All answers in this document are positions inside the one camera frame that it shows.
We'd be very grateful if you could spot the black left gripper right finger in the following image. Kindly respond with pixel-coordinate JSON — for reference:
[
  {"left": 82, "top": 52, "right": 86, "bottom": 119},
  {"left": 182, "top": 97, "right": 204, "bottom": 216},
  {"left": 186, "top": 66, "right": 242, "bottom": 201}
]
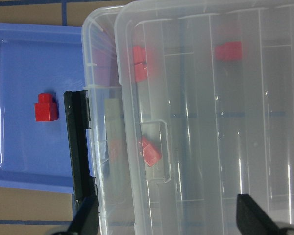
[{"left": 236, "top": 194, "right": 279, "bottom": 235}]

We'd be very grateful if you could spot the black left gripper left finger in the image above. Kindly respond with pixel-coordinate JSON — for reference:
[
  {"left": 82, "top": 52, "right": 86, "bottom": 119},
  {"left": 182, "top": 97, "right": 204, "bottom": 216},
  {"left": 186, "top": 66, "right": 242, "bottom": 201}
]
[{"left": 67, "top": 196, "right": 99, "bottom": 235}]

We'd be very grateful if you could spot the red block with round stud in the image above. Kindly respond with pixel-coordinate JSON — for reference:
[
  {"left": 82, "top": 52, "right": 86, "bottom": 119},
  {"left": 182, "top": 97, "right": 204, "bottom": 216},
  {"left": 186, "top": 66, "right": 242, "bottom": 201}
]
[{"left": 34, "top": 93, "right": 58, "bottom": 122}]

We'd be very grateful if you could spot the clear plastic box lid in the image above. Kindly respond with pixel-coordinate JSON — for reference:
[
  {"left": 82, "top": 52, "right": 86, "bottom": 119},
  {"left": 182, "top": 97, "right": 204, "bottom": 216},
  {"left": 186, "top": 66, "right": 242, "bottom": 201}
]
[{"left": 115, "top": 0, "right": 294, "bottom": 235}]

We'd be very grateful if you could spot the clear plastic storage box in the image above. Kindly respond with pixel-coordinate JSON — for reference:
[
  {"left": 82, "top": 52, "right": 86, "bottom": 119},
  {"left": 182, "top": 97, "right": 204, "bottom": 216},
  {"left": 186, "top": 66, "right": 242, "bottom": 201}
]
[{"left": 82, "top": 6, "right": 150, "bottom": 235}]

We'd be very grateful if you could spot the red block lower middle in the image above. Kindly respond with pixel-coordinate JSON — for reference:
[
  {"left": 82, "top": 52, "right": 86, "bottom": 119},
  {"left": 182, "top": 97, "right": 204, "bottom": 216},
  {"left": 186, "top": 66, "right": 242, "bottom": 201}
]
[{"left": 140, "top": 136, "right": 162, "bottom": 167}]

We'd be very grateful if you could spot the red block upper left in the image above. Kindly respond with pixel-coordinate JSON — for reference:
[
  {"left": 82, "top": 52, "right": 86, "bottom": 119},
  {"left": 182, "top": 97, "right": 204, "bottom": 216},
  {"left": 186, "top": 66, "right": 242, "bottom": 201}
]
[{"left": 132, "top": 46, "right": 155, "bottom": 83}]

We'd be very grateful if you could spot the red block far right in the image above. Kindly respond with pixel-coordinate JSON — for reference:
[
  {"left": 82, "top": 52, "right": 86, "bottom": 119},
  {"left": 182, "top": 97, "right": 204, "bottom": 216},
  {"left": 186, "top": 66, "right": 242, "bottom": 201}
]
[{"left": 214, "top": 41, "right": 243, "bottom": 62}]

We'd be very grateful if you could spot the blue plastic tray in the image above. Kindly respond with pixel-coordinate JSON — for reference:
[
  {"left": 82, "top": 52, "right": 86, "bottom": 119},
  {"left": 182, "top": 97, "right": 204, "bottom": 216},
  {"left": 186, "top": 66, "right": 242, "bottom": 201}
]
[{"left": 0, "top": 23, "right": 85, "bottom": 194}]

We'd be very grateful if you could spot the black box latch handle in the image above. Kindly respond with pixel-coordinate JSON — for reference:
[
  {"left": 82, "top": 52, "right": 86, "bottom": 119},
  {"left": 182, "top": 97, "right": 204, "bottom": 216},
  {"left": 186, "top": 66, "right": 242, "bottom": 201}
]
[{"left": 64, "top": 90, "right": 94, "bottom": 204}]

